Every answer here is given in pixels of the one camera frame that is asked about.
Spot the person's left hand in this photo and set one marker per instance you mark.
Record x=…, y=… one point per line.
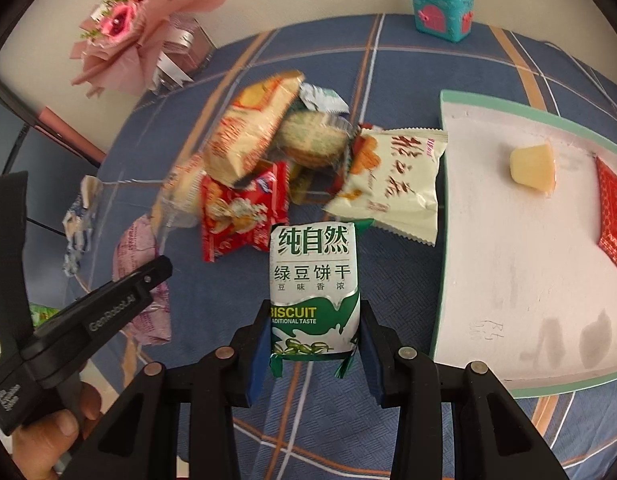
x=37, y=448

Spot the crumpled green-white wrapper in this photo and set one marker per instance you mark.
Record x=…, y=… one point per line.
x=323, y=100

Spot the yellow jelly cup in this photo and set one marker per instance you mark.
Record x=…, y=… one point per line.
x=534, y=167

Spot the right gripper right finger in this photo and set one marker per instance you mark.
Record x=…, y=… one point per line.
x=372, y=352

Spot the white persimmon snack packet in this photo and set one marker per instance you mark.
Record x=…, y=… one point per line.
x=392, y=182

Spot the red cartoon snack packet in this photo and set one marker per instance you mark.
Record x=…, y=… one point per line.
x=236, y=217

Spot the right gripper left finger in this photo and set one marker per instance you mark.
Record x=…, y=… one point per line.
x=258, y=349

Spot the teal toy box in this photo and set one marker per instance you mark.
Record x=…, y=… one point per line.
x=447, y=19

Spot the clear bread bun packet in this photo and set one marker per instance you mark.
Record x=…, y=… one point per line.
x=178, y=204

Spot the green mung bean biscuit packet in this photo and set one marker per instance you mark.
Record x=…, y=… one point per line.
x=314, y=294

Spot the pink flower bouquet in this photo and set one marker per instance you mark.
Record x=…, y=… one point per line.
x=122, y=41

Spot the shallow white green-rimmed box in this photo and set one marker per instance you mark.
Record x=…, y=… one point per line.
x=526, y=287

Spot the red rectangular snack packet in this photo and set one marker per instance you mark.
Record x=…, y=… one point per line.
x=608, y=208

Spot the blue plaid tablecloth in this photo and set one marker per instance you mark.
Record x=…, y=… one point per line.
x=372, y=69

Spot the orange swiss roll packet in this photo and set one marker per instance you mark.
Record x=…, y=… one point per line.
x=248, y=126

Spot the small blue-white wrapper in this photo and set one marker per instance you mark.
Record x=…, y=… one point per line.
x=78, y=223

